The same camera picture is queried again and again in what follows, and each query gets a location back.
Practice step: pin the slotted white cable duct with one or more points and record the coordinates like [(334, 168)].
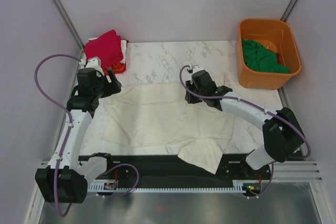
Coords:
[(109, 186)]

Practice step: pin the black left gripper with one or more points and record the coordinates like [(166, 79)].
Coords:
[(112, 88)]

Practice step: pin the green t shirt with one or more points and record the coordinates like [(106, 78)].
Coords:
[(259, 58)]

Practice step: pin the cream white t shirt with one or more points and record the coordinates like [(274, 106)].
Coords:
[(157, 114)]

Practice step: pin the orange plastic basket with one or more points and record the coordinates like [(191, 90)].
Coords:
[(276, 36)]

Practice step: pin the aluminium corner profile left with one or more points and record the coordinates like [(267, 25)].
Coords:
[(63, 13)]

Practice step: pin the folded magenta t shirt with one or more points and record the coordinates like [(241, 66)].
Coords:
[(110, 33)]

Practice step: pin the aluminium rail extrusion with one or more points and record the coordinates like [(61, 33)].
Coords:
[(287, 171)]

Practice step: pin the folded orange red t shirt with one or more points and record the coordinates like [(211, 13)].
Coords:
[(117, 68)]

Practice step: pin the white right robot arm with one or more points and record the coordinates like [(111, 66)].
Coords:
[(281, 131)]

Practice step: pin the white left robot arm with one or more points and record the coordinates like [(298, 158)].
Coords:
[(64, 179)]

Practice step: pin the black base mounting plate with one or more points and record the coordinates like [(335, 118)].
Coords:
[(170, 170)]

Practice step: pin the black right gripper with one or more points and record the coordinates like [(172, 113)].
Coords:
[(190, 99)]

